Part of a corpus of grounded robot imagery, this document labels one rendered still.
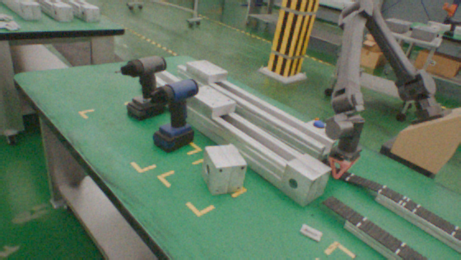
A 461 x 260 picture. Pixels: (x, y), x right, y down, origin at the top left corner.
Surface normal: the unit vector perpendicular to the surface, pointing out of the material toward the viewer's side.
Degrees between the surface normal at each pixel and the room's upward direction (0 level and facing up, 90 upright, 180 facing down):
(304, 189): 90
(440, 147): 90
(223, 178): 90
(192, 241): 0
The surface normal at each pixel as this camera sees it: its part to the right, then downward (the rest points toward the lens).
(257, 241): 0.15, -0.86
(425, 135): -0.71, 0.25
